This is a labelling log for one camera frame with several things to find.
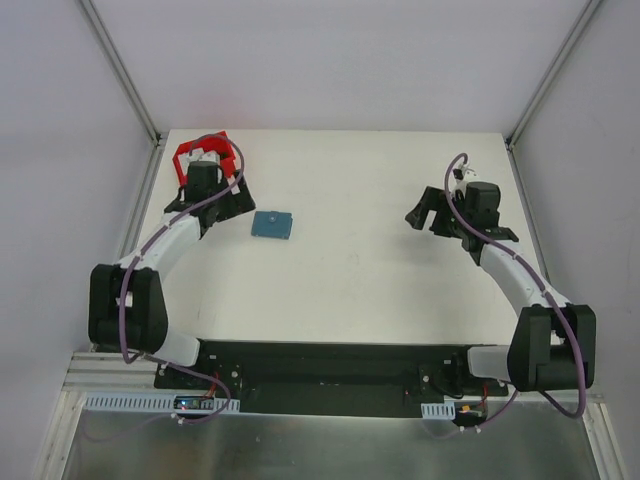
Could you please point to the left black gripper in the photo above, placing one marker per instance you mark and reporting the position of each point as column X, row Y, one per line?
column 240, row 198

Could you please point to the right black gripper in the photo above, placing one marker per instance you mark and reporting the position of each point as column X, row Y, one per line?
column 431, row 209

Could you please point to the blue leather card holder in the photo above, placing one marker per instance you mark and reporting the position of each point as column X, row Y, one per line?
column 272, row 224

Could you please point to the red plastic bin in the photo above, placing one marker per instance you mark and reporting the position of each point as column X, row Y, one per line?
column 213, row 148

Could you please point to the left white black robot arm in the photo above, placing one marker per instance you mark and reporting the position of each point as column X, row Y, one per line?
column 127, row 308

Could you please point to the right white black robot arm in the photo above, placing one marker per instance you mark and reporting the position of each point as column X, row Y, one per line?
column 553, row 344

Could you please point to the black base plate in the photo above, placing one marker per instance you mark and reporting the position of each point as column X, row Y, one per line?
column 359, row 380

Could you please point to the right white cable duct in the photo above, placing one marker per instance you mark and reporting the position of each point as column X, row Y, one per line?
column 444, row 411

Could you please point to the white cable duct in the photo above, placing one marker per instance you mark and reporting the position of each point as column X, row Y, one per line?
column 159, row 403
column 444, row 411

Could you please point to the left aluminium frame post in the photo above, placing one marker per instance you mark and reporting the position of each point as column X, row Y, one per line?
column 118, row 68

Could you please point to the aluminium frame post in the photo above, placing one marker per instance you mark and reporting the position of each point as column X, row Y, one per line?
column 567, row 47
column 118, row 68

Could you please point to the left white cable duct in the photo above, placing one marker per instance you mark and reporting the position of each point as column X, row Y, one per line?
column 159, row 403

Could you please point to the right aluminium frame post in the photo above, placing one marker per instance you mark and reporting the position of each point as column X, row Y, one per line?
column 567, row 47

